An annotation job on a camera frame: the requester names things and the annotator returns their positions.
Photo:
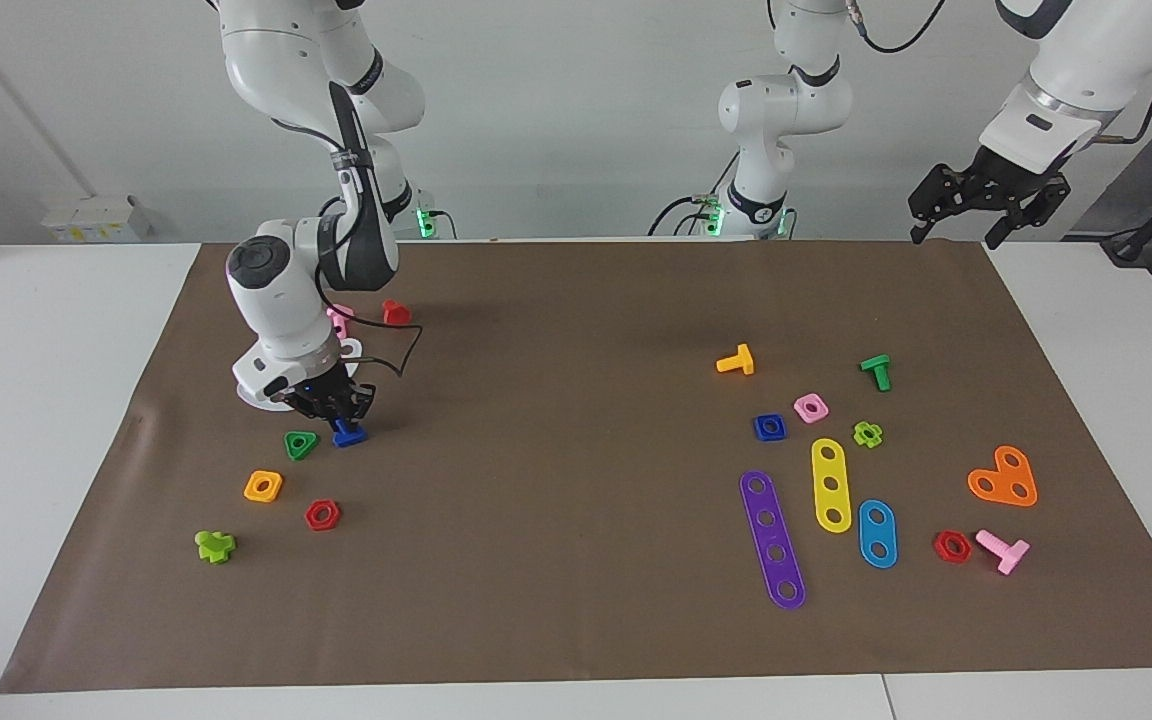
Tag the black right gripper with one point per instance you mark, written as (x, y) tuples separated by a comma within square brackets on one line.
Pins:
[(328, 388)]

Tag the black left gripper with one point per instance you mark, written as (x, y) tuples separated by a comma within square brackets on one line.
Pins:
[(996, 185)]

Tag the blue plastic screw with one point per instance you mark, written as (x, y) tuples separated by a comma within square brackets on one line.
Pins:
[(348, 435)]

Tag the blue square nut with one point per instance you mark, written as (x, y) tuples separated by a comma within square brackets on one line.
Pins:
[(758, 435)]

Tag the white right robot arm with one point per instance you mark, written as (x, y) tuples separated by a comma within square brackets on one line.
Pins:
[(271, 300)]

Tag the dark green triangle nut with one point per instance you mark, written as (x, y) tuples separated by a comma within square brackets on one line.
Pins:
[(290, 439)]

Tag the white curved five-hole plate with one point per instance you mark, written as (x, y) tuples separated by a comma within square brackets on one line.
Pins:
[(352, 349)]

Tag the pink plastic screw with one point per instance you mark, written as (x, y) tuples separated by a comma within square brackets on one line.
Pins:
[(341, 320), (1011, 552)]

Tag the orange square nut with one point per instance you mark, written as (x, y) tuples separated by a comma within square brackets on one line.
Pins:
[(276, 493)]

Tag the red plastic screw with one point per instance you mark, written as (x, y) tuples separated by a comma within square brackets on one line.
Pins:
[(396, 313)]

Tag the red hexagon nut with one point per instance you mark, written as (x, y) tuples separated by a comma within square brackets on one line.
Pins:
[(939, 553), (312, 522)]

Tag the lime green plastic screw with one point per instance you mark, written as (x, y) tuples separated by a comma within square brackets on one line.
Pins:
[(214, 548)]

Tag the lime green flower nut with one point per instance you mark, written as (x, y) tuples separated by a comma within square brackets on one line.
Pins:
[(876, 437)]

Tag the pink square nut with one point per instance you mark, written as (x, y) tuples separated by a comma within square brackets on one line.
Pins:
[(822, 414)]

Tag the orange heart-shaped plate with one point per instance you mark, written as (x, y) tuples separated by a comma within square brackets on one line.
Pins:
[(1002, 478)]

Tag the orange plastic screw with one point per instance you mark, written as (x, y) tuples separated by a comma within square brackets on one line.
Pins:
[(741, 360)]

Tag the yellow three-hole strip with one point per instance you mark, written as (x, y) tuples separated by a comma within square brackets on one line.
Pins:
[(829, 468)]

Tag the brown paper mat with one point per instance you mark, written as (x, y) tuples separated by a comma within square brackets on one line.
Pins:
[(576, 550)]

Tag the blue two-hole strip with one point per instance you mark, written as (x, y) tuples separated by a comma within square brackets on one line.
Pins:
[(877, 534)]

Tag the purple four-hole strip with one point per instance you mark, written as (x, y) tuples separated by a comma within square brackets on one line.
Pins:
[(771, 535)]

